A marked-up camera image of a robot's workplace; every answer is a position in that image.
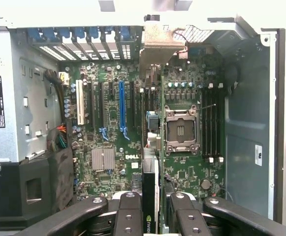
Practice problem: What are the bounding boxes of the white expansion slot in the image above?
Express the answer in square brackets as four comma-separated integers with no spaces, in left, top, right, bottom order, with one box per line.
[75,79,85,125]

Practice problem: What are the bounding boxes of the red black twisted wire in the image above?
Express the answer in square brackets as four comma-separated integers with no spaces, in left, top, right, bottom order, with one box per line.
[173,28,191,54]

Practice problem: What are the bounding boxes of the thin socket locking lever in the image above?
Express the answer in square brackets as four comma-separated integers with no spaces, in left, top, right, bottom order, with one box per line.
[198,103,217,111]

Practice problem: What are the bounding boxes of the silver chipset heat sink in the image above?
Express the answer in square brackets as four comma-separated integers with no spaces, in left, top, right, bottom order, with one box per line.
[91,147,116,172]

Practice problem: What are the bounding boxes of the metal CPU socket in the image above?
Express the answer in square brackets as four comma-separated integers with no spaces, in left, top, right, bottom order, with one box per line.
[163,104,200,157]

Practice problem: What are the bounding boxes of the blue expansion slot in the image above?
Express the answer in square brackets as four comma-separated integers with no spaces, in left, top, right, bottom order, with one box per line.
[118,80,129,140]

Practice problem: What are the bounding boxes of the green RAM stick white label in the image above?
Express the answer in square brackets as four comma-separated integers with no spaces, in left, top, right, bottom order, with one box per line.
[140,88,145,148]

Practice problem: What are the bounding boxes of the green motherboard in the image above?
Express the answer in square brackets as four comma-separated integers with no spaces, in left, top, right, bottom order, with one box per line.
[58,54,229,200]

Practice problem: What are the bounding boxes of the black open PC case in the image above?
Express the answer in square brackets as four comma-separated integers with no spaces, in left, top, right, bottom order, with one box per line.
[0,0,286,236]

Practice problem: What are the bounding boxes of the black plastic shroud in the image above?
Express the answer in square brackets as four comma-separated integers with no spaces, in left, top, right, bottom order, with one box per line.
[0,147,76,225]

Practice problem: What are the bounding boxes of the long black expansion slot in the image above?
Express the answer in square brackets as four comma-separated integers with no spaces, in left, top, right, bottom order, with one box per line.
[97,82,108,142]
[86,81,96,130]
[128,81,137,130]

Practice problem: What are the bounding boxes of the white power connector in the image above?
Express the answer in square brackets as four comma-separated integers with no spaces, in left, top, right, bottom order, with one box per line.
[58,71,70,87]

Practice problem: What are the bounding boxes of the silver coin cell battery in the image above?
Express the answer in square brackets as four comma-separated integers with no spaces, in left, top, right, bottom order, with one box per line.
[200,178,212,190]

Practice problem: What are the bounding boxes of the black braided power cable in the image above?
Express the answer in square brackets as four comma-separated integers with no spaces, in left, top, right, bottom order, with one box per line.
[43,69,65,124]

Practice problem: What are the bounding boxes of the metal expansion slot cover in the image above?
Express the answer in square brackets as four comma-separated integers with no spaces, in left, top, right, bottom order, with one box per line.
[85,27,106,61]
[71,27,95,61]
[99,27,119,61]

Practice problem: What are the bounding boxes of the coloured wire bundle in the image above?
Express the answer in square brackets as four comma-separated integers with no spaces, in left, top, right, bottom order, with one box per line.
[47,123,69,151]

